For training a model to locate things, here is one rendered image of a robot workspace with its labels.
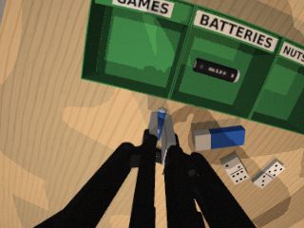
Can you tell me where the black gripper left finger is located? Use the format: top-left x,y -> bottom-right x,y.
33,112 -> 158,228

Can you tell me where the black aa battery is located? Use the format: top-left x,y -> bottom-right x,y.
193,58 -> 240,83

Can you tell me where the blue and white eraser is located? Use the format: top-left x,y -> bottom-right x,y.
193,125 -> 245,151

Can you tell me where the blue battery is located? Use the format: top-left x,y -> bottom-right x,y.
157,107 -> 166,141

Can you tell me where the green three-compartment bin rack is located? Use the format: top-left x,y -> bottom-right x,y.
81,0 -> 304,135

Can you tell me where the black usb stick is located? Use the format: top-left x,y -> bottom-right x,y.
156,148 -> 162,164

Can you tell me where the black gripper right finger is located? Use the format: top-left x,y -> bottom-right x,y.
161,114 -> 256,228

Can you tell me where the white domino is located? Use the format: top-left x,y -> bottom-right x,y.
220,154 -> 250,185
251,160 -> 285,188

